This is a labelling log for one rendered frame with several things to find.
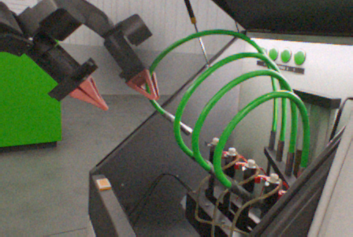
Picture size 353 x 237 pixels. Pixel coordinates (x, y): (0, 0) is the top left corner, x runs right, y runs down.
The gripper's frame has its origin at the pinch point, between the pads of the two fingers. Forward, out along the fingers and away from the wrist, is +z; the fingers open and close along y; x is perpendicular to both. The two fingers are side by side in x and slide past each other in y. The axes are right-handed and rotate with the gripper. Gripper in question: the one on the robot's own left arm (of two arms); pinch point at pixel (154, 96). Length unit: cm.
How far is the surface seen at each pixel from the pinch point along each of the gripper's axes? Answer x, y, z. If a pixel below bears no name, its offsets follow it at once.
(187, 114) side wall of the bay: 0.8, 28.0, 5.9
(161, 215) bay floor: 25.4, 17.3, 28.8
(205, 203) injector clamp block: 5.7, -0.3, 31.6
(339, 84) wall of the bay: -41.3, 4.2, 26.8
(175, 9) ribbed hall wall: -2, 620, -275
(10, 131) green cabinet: 201, 227, -116
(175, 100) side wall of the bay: 0.6, 23.6, -0.1
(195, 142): -7.0, -22.9, 17.7
